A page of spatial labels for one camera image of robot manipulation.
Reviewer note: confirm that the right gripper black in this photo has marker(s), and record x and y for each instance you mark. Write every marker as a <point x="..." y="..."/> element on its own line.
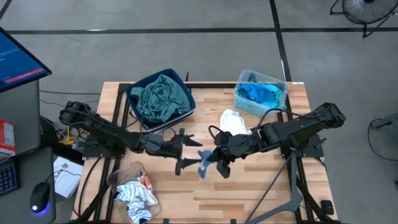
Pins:
<point x="236" y="144"/>

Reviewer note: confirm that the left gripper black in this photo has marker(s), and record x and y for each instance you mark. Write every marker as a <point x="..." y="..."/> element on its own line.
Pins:
<point x="163" y="145"/>

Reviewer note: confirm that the slate blue sock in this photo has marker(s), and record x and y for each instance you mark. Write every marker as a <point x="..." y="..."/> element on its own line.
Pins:
<point x="204" y="165"/>

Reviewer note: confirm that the grey sock orange patches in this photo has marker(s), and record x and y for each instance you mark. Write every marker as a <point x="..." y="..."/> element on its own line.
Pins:
<point x="145" y="180"/>

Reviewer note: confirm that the green patterned shirt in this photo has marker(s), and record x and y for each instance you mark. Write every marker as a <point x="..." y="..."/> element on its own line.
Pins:
<point x="158" y="99"/>

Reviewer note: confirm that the bright blue t-shirt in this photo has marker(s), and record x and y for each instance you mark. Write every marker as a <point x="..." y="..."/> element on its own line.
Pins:
<point x="248" y="105"/>

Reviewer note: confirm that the white sock dark stripes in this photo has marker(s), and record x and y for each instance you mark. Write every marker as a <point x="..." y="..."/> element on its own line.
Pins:
<point x="136" y="193"/>

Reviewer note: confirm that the royal blue cloth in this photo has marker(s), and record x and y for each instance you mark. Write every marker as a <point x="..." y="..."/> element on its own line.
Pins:
<point x="258" y="93"/>

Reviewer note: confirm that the clear rectangular plastic tub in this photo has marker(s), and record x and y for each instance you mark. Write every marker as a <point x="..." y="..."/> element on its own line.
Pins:
<point x="242" y="77"/>

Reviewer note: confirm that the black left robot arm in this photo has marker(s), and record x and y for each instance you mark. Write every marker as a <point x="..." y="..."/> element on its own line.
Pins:
<point x="112" y="133"/>

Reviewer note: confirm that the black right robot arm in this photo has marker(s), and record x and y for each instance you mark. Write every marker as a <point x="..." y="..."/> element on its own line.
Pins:
<point x="295" y="130"/>

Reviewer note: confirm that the white crumpled cloth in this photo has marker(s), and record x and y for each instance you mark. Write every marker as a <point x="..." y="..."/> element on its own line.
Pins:
<point x="233" y="123"/>

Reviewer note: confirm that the clear rounded plastic tub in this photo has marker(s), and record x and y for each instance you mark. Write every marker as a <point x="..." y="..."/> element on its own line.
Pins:
<point x="115" y="180"/>

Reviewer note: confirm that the navy fabric storage bin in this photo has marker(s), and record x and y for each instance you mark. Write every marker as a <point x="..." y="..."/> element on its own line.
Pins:
<point x="136" y="85"/>

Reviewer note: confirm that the small black clamp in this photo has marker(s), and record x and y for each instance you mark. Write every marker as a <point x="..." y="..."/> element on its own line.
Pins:
<point x="327" y="207"/>

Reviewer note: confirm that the black computer mouse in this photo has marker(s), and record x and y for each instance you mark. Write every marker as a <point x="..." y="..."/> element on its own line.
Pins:
<point x="39" y="196"/>

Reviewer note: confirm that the grey desk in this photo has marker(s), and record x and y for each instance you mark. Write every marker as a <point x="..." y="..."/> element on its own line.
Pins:
<point x="28" y="168"/>

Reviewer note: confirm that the grey computer tower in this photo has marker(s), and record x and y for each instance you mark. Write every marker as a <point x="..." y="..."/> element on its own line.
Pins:
<point x="18" y="115"/>

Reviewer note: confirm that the grey equipment base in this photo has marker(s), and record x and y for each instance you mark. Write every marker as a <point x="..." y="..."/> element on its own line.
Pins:
<point x="387" y="123"/>

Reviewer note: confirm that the red and white box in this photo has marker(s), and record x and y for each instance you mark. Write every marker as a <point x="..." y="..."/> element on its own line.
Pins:
<point x="6" y="138"/>

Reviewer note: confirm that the black keyboard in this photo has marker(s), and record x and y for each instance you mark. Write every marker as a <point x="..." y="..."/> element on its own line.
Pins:
<point x="7" y="179"/>

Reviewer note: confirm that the computer monitor blue screen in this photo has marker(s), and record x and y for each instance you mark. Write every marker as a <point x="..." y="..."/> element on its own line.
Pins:
<point x="18" y="62"/>

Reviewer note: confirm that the black floor fan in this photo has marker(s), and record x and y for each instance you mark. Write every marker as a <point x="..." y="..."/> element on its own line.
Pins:
<point x="367" y="11"/>

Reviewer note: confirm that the black metal table frame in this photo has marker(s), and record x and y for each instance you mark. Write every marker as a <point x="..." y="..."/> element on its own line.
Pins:
<point x="211" y="85"/>

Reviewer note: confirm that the grey camera stand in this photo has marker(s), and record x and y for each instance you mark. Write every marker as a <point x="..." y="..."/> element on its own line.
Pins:
<point x="295" y="186"/>

